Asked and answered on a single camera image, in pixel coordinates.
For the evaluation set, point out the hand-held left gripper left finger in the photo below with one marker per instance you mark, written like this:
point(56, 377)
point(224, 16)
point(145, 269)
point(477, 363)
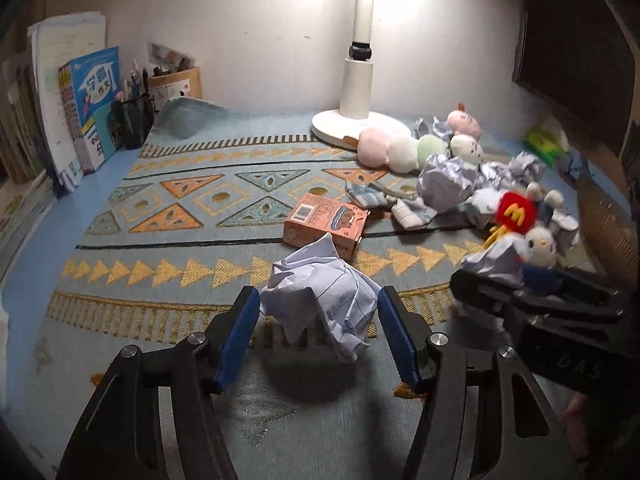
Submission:
point(239, 340)

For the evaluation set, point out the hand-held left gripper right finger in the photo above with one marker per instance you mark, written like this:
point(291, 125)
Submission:
point(400, 340)

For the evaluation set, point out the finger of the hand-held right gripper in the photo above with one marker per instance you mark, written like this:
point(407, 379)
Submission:
point(542, 281)
point(487, 297)

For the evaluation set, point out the paper ball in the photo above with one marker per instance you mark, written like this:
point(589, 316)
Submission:
point(445, 180)
point(565, 230)
point(487, 205)
point(495, 262)
point(430, 126)
point(527, 165)
point(320, 290)

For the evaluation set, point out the brown wicker basket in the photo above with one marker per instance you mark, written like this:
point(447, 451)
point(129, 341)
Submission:
point(605, 225)

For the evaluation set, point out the pastel caterpillar plush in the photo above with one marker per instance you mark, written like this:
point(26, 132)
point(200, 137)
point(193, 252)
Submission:
point(402, 152)

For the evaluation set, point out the person's right hand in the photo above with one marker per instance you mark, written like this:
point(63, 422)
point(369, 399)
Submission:
point(577, 412)

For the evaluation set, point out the white bunny plush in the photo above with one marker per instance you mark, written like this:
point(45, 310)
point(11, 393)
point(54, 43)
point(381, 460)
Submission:
point(540, 245)
point(552, 197)

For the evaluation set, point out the red fries plush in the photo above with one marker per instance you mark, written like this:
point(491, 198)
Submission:
point(517, 212)

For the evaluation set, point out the patterned woven table mat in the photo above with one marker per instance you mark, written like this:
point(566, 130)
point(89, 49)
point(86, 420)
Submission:
point(175, 270)

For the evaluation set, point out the plaid fabric pouch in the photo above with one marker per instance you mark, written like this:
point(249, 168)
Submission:
point(412, 214)
point(365, 194)

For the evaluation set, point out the green tissue pack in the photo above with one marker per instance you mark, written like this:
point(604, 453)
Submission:
point(542, 142)

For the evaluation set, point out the orange cardboard carton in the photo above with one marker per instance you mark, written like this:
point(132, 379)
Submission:
point(320, 217)

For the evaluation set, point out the pale pink plush doll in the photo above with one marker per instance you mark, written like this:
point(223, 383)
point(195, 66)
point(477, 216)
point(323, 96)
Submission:
point(465, 122)

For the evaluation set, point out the black mesh pen holder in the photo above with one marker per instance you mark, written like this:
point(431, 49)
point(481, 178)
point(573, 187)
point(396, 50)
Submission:
point(132, 125)

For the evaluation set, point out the dark monitor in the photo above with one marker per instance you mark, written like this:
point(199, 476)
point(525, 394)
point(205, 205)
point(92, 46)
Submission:
point(565, 35)

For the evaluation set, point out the white desk lamp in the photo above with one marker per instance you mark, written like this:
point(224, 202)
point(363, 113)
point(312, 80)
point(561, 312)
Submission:
point(356, 85)

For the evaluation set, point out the flat stack of magazines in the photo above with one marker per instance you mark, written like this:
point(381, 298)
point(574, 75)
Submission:
point(25, 210)

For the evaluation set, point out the wooden desk organizer box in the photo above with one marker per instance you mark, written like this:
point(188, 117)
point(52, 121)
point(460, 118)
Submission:
point(175, 87)

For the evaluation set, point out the bundle of pens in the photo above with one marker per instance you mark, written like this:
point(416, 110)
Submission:
point(134, 80)

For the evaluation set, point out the blue cover book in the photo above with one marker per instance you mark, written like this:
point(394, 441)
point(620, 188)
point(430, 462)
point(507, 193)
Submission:
point(95, 85)

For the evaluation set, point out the printed packet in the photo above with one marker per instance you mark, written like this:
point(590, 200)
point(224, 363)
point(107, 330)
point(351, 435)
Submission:
point(165, 55)

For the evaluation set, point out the row of upright books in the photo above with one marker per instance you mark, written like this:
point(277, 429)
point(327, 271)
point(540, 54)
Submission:
point(22, 125)
point(60, 50)

